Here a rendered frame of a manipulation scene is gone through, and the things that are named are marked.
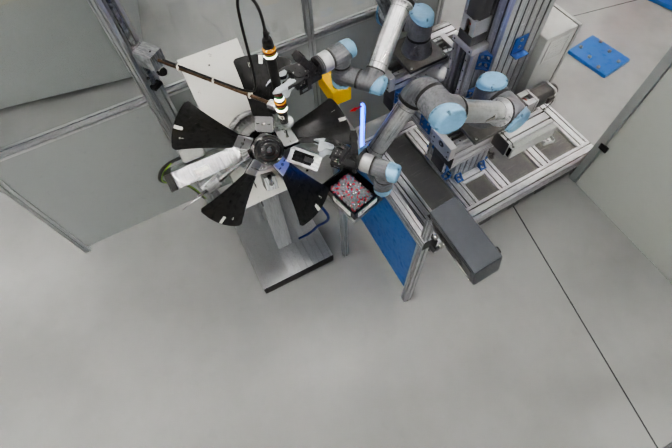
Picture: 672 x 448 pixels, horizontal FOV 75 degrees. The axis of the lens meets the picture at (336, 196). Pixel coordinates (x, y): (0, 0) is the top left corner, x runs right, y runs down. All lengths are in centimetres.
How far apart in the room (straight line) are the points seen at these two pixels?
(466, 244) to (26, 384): 254
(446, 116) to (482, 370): 161
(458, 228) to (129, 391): 205
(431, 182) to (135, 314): 197
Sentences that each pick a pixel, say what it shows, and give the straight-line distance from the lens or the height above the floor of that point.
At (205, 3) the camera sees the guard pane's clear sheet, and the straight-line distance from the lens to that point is 219.
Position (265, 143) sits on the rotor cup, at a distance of 172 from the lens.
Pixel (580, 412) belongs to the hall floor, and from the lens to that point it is 286.
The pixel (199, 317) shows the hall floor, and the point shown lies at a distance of 283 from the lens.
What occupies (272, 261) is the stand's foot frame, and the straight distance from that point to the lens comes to 275.
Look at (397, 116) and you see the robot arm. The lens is 168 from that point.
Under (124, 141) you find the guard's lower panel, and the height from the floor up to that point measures 78.
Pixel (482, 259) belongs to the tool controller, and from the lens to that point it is 152.
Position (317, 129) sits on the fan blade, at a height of 119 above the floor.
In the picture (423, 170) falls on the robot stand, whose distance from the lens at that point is 289.
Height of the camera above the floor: 260
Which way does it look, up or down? 60 degrees down
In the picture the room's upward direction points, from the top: 4 degrees counter-clockwise
